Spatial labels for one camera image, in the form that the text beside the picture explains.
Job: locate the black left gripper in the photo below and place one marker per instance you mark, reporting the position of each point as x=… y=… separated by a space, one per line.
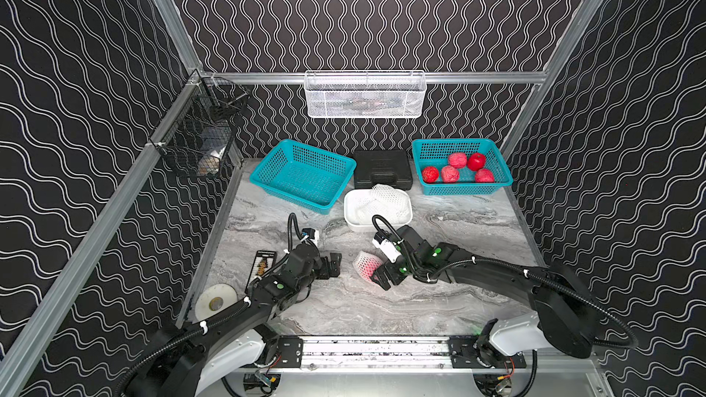
x=321 y=265

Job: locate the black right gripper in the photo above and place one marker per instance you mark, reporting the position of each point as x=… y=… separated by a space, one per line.
x=385 y=268

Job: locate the white foam net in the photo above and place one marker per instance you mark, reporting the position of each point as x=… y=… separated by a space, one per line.
x=365 y=265
x=392 y=204

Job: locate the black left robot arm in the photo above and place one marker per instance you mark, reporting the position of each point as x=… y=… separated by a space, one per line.
x=177 y=357

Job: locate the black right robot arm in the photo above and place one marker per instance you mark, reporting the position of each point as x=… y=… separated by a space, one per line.
x=562 y=314

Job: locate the white plastic tub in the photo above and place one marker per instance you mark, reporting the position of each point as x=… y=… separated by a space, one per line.
x=352 y=223

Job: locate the teal basket left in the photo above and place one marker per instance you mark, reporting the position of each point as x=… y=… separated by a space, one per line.
x=304 y=175

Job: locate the teal basket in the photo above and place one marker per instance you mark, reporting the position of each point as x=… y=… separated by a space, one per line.
x=304 y=175
x=435 y=153

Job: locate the black plastic tool case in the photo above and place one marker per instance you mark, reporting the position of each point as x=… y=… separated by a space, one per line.
x=375 y=167

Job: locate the white tape roll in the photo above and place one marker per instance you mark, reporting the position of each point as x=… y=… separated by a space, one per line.
x=213 y=300

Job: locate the teal basket right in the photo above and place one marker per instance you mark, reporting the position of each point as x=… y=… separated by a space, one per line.
x=435 y=153

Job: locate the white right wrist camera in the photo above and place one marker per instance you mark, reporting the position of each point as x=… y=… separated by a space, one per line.
x=387 y=247

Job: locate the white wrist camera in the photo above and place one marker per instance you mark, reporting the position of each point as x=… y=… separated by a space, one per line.
x=310 y=235
x=387 y=247

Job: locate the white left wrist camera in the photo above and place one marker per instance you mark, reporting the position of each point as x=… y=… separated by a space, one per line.
x=310 y=235

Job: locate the metal base rail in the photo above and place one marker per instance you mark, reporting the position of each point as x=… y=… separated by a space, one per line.
x=518 y=375

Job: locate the clear wall basket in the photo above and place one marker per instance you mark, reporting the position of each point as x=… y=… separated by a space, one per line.
x=365 y=94

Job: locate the black wire wall basket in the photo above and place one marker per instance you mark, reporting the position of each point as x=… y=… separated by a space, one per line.
x=200 y=142

